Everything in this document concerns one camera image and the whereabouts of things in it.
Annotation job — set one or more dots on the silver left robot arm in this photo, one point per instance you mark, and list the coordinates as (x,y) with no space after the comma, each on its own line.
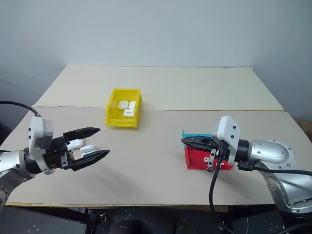
(11,161)

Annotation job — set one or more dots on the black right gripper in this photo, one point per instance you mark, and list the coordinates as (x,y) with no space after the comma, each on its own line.
(218,152)

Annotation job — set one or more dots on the blue plastic tray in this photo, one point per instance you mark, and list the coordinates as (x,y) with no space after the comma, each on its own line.
(185,134)

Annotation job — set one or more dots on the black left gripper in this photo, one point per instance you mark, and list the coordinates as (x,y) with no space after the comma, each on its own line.
(56,152)

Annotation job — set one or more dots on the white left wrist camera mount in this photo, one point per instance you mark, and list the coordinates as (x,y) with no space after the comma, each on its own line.
(36,132)

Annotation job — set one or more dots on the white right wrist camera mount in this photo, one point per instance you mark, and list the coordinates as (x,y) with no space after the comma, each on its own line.
(228,134)

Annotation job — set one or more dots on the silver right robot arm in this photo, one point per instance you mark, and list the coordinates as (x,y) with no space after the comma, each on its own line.
(275,156)

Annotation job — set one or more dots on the black metal panel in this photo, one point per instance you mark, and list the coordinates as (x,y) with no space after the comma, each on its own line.
(36,221)

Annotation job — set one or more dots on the yellow plastic bin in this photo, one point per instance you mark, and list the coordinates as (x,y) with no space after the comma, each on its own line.
(114,117)

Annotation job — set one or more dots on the red plastic tray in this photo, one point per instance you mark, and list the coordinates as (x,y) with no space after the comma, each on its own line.
(195,159)

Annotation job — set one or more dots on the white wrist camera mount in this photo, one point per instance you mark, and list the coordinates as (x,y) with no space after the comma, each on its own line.
(228,134)
(36,132)

